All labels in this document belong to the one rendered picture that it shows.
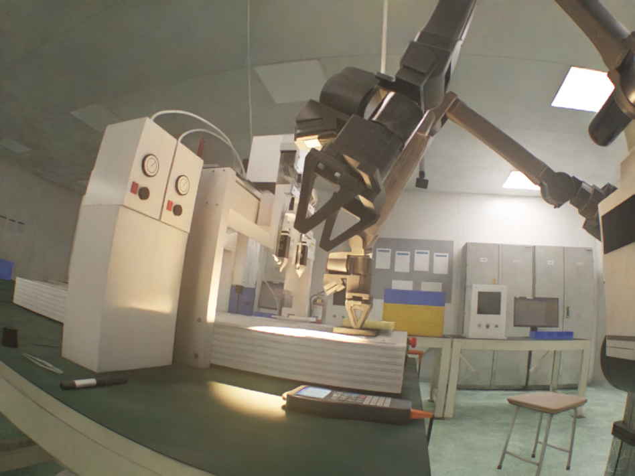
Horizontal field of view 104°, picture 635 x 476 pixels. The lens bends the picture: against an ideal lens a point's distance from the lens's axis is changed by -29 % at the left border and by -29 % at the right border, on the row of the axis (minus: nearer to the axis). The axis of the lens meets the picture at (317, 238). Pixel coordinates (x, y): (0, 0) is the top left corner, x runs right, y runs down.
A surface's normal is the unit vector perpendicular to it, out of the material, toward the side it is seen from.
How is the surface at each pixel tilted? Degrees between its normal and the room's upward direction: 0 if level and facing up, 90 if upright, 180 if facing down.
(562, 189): 106
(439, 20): 84
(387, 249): 90
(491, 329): 90
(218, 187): 90
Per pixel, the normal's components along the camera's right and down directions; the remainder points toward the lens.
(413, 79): -0.28, -0.22
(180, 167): 0.96, 0.04
